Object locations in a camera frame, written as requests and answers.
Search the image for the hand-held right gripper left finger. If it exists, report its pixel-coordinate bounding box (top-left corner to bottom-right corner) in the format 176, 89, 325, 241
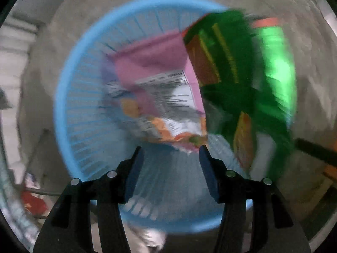
33, 145, 145, 253

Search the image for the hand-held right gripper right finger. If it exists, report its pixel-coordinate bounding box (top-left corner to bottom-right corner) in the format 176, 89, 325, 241
199, 145, 312, 253

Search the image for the blue plastic basket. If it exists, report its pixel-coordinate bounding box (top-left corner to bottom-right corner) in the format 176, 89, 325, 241
53, 0, 298, 234

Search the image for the green snack packet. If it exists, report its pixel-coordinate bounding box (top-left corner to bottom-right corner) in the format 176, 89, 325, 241
182, 10, 297, 182

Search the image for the white crumpled paper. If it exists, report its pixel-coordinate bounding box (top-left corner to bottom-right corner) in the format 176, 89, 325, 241
129, 224, 166, 251

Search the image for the red packet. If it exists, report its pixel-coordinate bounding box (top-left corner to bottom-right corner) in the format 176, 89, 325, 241
21, 191, 48, 214

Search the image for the dark bar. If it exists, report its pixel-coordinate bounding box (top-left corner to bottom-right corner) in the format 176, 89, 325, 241
295, 138, 337, 166

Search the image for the pink packet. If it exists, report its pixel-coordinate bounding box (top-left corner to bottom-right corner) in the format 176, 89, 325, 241
101, 30, 208, 155

